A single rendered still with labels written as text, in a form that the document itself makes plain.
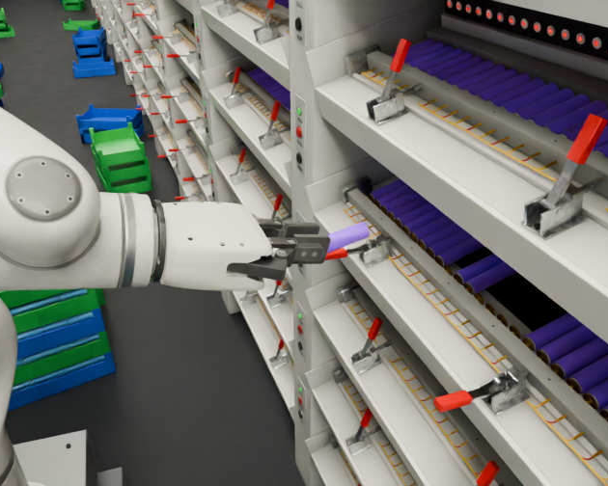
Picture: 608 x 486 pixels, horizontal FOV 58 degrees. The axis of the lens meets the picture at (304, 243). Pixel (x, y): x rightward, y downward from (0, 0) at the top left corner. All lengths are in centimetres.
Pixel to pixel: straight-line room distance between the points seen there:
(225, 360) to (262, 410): 23
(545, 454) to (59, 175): 46
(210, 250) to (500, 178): 27
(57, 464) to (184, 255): 65
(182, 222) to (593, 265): 33
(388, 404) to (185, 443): 79
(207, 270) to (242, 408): 110
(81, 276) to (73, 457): 62
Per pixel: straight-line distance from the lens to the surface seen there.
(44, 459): 108
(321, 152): 83
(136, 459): 151
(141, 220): 48
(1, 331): 75
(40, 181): 40
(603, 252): 45
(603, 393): 58
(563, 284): 45
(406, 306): 68
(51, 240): 40
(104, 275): 48
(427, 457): 79
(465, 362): 62
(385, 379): 86
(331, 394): 110
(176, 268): 48
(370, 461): 102
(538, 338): 62
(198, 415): 157
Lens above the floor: 118
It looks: 33 degrees down
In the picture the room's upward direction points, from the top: straight up
